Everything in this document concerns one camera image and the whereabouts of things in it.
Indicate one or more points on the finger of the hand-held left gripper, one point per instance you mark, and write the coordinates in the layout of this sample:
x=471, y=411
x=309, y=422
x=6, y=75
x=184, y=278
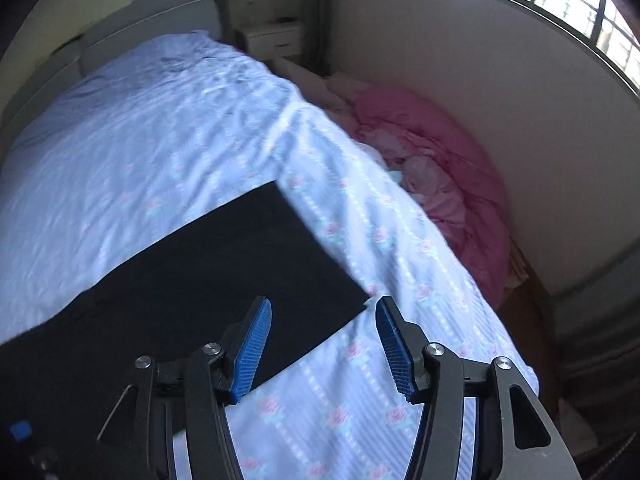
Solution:
x=20, y=431

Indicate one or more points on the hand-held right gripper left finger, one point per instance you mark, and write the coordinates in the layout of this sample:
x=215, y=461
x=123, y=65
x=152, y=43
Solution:
x=255, y=350

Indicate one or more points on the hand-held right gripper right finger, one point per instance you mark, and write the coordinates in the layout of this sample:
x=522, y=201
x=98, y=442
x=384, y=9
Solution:
x=392, y=350

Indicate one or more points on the black pants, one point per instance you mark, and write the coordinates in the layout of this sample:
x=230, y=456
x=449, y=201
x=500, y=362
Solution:
x=225, y=270

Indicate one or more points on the pink quilt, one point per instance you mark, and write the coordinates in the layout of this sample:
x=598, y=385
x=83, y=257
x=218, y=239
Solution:
x=450, y=160

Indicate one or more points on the blue floral bed sheet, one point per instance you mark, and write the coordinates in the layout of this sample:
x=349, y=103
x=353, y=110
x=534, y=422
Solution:
x=150, y=135

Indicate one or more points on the white nightstand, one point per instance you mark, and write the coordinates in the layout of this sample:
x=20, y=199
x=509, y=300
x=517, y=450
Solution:
x=272, y=37

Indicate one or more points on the grey padded headboard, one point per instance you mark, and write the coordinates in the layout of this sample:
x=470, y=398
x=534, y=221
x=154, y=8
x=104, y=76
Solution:
x=125, y=20

